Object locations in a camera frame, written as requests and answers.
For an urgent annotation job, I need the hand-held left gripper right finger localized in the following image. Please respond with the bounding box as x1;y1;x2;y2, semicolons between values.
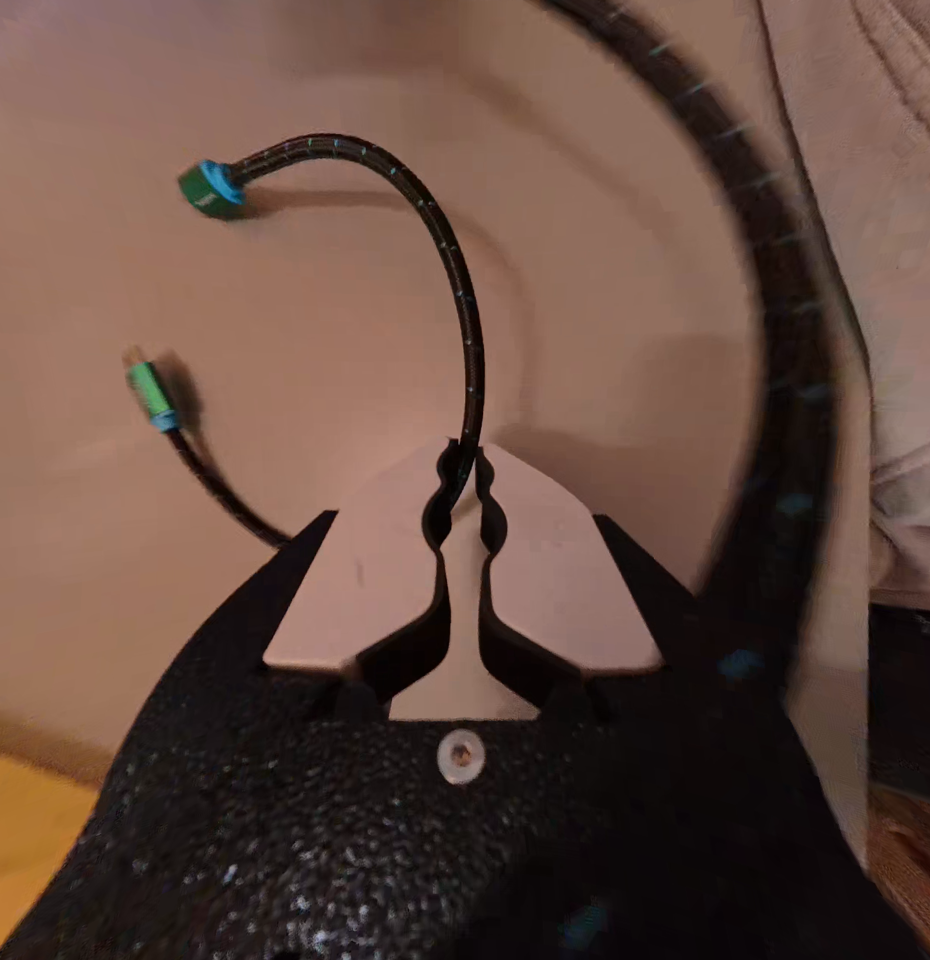
474;442;665;708

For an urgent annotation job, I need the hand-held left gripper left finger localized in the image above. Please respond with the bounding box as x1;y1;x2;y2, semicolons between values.
262;438;462;705

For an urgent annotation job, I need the braided cable with green plugs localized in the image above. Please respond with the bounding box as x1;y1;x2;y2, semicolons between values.
123;0;842;676

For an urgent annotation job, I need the black chair seat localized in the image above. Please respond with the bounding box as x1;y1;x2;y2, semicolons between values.
868;603;930;798

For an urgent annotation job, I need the yellow cardboard box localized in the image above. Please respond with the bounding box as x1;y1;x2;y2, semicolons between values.
0;750;100;955

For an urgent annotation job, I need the person's grey clothing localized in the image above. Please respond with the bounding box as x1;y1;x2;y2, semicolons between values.
757;0;930;610

